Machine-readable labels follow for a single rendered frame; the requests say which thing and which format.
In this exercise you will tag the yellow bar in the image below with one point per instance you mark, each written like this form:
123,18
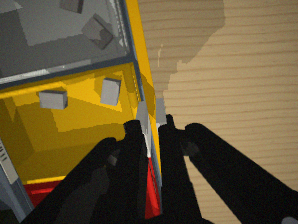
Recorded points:
144,67

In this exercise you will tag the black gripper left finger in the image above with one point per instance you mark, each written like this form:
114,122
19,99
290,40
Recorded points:
73,200

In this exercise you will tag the grey metal shelf rack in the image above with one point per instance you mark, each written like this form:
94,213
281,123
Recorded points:
12,191

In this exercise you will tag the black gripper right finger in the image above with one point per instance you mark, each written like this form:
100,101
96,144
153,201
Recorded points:
252,194

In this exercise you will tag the red open bin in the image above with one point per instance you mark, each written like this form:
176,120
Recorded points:
152,205

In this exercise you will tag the yellow open bin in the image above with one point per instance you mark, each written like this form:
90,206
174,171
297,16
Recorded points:
46,144

